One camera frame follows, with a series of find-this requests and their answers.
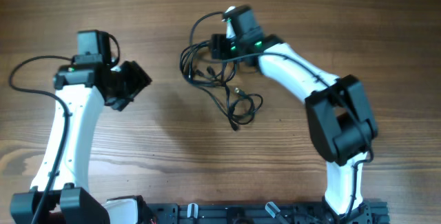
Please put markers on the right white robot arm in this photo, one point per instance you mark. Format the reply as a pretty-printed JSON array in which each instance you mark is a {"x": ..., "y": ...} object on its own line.
[{"x": 340, "y": 119}]

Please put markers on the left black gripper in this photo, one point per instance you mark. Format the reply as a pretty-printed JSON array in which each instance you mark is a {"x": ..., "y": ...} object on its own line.
[{"x": 136, "y": 77}]

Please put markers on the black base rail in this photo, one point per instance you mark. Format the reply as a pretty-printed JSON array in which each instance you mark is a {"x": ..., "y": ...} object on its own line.
[{"x": 296, "y": 213}]

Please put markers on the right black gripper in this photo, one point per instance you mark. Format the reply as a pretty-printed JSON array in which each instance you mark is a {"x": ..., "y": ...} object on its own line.
[{"x": 217, "y": 47}]

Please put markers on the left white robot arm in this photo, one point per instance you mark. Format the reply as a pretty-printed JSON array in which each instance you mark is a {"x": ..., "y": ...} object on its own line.
[{"x": 88, "y": 82}]

